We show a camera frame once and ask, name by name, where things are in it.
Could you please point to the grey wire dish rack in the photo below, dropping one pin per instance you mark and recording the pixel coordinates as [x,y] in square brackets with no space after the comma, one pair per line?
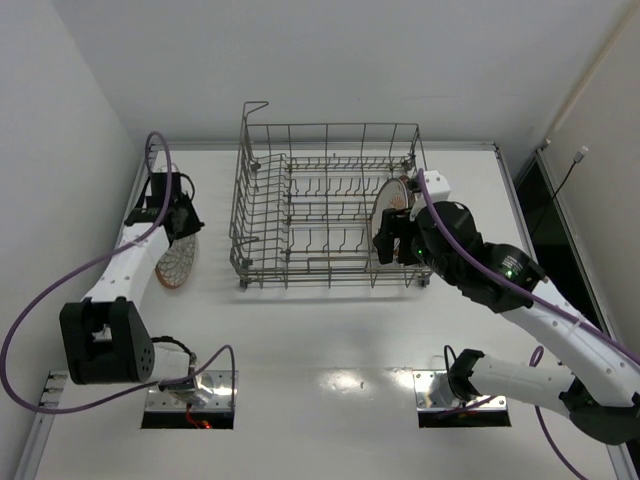
[305,197]

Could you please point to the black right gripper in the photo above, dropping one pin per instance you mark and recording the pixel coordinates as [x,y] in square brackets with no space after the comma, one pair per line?
[395,228]

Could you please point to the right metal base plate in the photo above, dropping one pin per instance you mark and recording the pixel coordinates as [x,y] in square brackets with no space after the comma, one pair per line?
[434,396]

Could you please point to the white plate with orange sunburst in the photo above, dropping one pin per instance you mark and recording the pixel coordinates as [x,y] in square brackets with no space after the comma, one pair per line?
[393,197]

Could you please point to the floral plate with orange rim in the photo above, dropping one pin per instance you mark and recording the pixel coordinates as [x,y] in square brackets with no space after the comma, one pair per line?
[175,266]

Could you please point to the metal base plate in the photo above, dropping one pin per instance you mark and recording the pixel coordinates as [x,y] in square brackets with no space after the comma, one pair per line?
[212,391]
[434,396]

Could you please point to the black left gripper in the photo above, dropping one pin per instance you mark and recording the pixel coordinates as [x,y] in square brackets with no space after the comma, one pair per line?
[186,220]

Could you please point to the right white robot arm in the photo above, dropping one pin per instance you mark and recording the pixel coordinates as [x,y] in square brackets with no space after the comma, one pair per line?
[596,388]

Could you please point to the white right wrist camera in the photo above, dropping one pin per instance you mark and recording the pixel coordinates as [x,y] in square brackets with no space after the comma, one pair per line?
[437,185]

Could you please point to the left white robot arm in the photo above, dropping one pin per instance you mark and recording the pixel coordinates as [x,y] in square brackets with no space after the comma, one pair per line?
[104,336]

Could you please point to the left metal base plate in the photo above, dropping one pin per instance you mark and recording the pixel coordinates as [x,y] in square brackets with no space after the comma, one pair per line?
[212,391]

